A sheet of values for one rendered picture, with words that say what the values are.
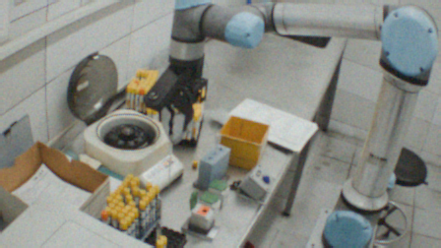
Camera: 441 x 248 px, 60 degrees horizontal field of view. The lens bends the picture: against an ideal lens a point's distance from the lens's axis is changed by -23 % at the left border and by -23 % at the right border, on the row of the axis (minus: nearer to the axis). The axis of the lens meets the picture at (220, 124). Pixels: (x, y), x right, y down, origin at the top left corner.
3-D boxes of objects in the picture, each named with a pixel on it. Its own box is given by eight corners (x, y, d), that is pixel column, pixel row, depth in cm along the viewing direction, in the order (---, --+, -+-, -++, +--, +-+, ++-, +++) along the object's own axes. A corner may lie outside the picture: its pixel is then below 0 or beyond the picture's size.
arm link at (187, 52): (192, 46, 96) (160, 37, 99) (189, 66, 98) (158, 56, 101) (212, 37, 101) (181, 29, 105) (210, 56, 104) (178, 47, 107)
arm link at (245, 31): (275, 12, 95) (229, -1, 99) (250, 19, 86) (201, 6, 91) (269, 44, 99) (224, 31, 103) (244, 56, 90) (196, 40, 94)
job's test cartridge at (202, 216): (206, 234, 119) (208, 217, 115) (189, 228, 120) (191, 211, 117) (212, 225, 122) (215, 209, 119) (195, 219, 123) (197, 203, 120)
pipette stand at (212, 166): (213, 195, 136) (217, 166, 131) (192, 185, 139) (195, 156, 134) (230, 178, 144) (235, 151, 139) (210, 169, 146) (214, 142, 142)
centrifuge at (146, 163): (145, 207, 127) (145, 171, 121) (76, 162, 139) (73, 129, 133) (193, 169, 145) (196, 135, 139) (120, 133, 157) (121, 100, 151)
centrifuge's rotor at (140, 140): (130, 171, 131) (130, 151, 127) (94, 150, 137) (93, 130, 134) (161, 150, 143) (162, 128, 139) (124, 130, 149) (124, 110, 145)
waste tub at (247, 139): (255, 173, 148) (261, 146, 143) (214, 161, 151) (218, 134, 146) (266, 151, 159) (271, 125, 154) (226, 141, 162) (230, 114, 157)
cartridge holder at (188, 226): (212, 241, 118) (214, 232, 116) (180, 230, 120) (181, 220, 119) (220, 230, 123) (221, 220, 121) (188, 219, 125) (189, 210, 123)
